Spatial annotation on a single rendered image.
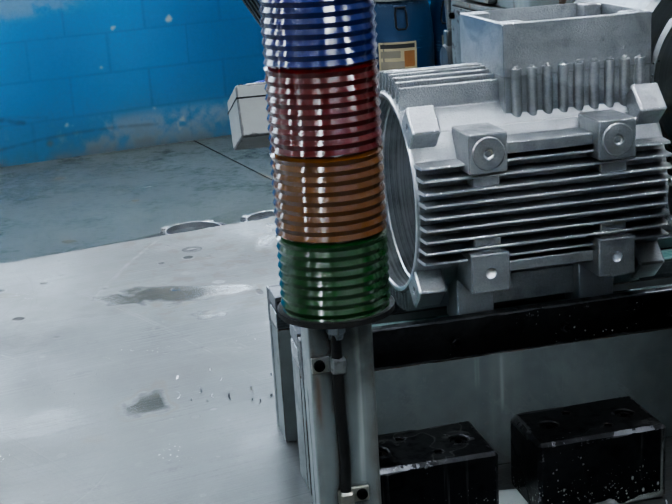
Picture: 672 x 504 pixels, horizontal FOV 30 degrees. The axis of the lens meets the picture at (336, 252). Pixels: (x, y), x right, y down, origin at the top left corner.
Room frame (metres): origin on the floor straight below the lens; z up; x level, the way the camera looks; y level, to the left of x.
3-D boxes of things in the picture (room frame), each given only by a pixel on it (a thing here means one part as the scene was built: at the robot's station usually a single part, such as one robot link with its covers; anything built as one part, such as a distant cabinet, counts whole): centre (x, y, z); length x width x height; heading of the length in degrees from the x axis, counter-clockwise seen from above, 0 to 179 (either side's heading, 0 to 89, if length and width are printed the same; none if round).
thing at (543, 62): (0.99, -0.18, 1.11); 0.12 x 0.11 x 0.07; 102
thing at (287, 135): (0.65, 0.00, 1.14); 0.06 x 0.06 x 0.04
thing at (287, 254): (0.65, 0.00, 1.05); 0.06 x 0.06 x 0.04
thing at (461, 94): (0.98, -0.14, 1.01); 0.20 x 0.19 x 0.19; 102
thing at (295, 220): (0.65, 0.00, 1.10); 0.06 x 0.06 x 0.04
